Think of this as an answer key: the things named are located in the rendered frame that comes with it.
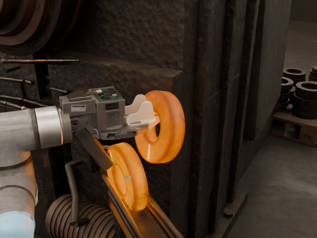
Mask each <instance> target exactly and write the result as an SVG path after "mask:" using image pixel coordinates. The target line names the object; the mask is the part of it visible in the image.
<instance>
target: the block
mask: <svg viewBox="0 0 317 238"><path fill-rule="evenodd" d="M88 89H95V88H94V87H90V86H86V87H84V88H81V89H79V90H77V91H75V92H73V93H70V94H68V95H67V98H68V99H71V98H78V97H85V95H86V93H87V92H88V91H89V90H88ZM97 140H98V141H99V142H100V144H101V145H102V146H104V145H109V146H110V140H102V139H98V138H97ZM70 144H71V152H72V159H73V160H75V159H78V158H80V159H81V161H82V164H81V165H78V166H75V168H76V169H79V170H82V171H84V172H87V173H89V174H93V173H95V172H96V171H97V170H99V169H100V166H98V165H97V164H96V163H95V161H94V158H93V157H92V156H91V155H90V154H89V153H88V151H87V150H86V149H85V148H84V147H83V146H82V145H81V144H80V142H79V141H78V140H77V139H76V138H75V137H74V135H73V133H72V142H71V143H70Z"/></svg>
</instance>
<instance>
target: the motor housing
mask: <svg viewBox="0 0 317 238"><path fill-rule="evenodd" d="M71 210H72V195H71V194H65V195H62V196H61V197H59V198H58V199H57V200H55V201H54V202H53V203H52V205H51V206H50V208H49V209H48V212H47V214H46V221H45V228H46V231H47V232H48V233H49V234H50V235H51V236H52V237H53V238H116V237H115V224H114V215H113V213H112V211H111V210H109V209H107V208H104V207H102V206H99V205H98V204H95V203H93V202H90V201H88V200H86V199H84V198H81V197H80V206H79V218H80V219H81V218H85V217H88V219H89V221H90V222H89V224H88V225H85V226H81V227H78V228H73V227H72V226H71Z"/></svg>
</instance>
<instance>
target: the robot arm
mask: <svg viewBox="0 0 317 238"><path fill-rule="evenodd" d="M88 90H89V91H88V92H87V93H88V95H89V96H88V95H87V93H86V95H87V96H86V95H85V97H78V98H71V99H68V98H67V96H66V95H65V96H59V102H60V106H58V108H57V107H56V106H49V107H42V108H35V109H27V110H17V111H9V112H2V113H0V238H33V236H34V231H35V220H34V207H35V206H36V205H37V202H38V187H37V184H36V180H35V173H34V167H33V159H32V153H31V151H32V150H36V149H43V148H49V147H54V146H59V145H62V144H63V142H64V143H65V144H66V143H71V142H72V133H73V135H74V137H75V138H76V139H77V140H78V141H79V142H80V144H81V145H82V146H83V147H84V148H85V149H86V150H87V151H88V153H89V154H90V155H91V156H92V157H93V158H94V161H95V163H96V164H98V165H100V166H101V167H102V168H103V169H104V170H105V171H107V170H108V169H110V168H111V167H112V166H114V162H113V161H112V159H111V158H112V157H111V153H110V151H109V150H108V149H105V148H104V147H103V146H102V145H101V144H100V142H99V141H98V140H97V138H98V139H102V140H114V139H116V140H118V139H121V138H130V137H134V136H137V135H140V134H142V133H144V132H146V131H148V129H150V128H152V127H154V126H155V125H157V124H158V123H159V122H160V120H159V116H158V115H157V113H156V112H154V110H153V107H152V103H151V102H150V101H147V100H146V97H145V96H144V95H143V94H139V95H137V96H136V97H135V99H134V101H133V103H132V104H131V105H128V106H125V99H123V97H122V96H121V95H120V94H119V93H118V91H117V90H116V89H115V88H114V86H111V87H103V88H95V89H88ZM124 124H125V125H124Z"/></svg>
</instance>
